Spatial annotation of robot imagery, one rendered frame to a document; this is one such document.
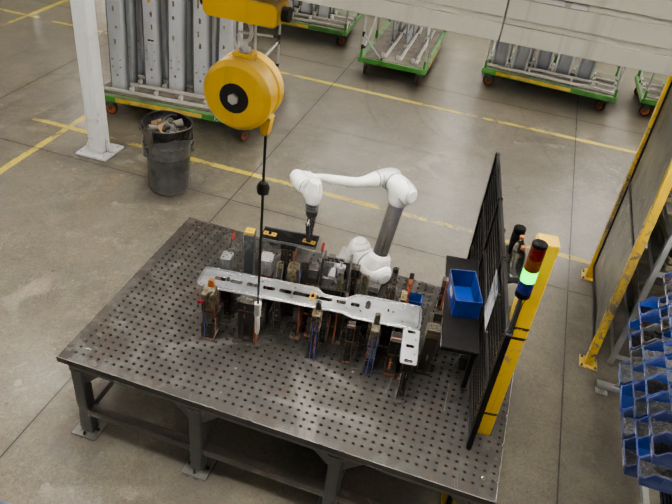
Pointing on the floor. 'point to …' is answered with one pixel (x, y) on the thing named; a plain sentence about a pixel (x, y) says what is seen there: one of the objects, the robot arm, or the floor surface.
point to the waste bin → (167, 150)
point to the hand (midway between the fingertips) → (309, 236)
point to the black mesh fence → (493, 236)
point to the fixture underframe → (199, 466)
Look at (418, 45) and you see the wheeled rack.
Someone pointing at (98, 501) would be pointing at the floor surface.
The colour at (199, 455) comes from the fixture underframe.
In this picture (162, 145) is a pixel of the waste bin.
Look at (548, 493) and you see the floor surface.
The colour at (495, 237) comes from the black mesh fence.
